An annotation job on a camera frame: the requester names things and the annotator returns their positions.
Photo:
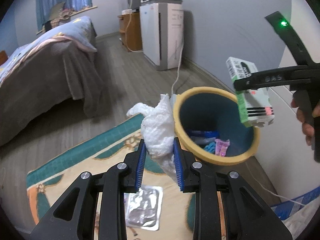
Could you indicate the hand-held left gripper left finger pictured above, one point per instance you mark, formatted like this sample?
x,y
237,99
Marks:
x,y
141,165

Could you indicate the wooden cabinet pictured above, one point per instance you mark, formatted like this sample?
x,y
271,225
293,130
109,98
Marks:
x,y
132,32

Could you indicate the white and green carton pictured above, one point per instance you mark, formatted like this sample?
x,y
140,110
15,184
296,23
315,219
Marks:
x,y
255,105

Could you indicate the person's right hand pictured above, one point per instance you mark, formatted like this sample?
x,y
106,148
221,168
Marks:
x,y
308,131

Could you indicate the blue glove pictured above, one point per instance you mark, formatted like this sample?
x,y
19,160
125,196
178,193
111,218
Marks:
x,y
210,147

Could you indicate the wooden window sill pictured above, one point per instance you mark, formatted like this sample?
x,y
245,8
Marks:
x,y
87,8

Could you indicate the blue printed quilt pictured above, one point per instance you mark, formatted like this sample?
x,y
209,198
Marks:
x,y
50,37

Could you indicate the white air purifier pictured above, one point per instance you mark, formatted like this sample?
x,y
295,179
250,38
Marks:
x,y
152,35

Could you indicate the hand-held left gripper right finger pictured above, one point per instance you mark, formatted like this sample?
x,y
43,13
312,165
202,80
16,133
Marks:
x,y
178,165

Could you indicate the white power strip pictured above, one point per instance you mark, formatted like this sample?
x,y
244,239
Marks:
x,y
173,100

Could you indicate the silver blister pack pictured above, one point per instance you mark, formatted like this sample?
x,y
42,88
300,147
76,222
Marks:
x,y
143,207

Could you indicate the bed with brown skirt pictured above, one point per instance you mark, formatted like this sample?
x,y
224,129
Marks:
x,y
37,80

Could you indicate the patterned teal and beige mat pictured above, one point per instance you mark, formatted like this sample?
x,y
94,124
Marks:
x,y
75,160

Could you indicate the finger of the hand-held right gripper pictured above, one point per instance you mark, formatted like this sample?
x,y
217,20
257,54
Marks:
x,y
270,78

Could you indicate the cardboard piece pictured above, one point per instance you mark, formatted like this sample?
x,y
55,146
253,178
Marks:
x,y
58,12

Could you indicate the white tissue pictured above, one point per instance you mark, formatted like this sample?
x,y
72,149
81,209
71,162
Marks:
x,y
157,127

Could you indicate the pink wrapper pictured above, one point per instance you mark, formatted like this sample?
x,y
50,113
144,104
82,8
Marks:
x,y
222,147

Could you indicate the small white box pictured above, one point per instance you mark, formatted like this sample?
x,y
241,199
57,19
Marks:
x,y
127,11

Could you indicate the blue and white cloth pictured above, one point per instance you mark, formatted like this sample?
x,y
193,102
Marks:
x,y
300,217

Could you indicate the teal bin with yellow rim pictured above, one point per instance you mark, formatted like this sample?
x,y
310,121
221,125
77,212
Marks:
x,y
200,112

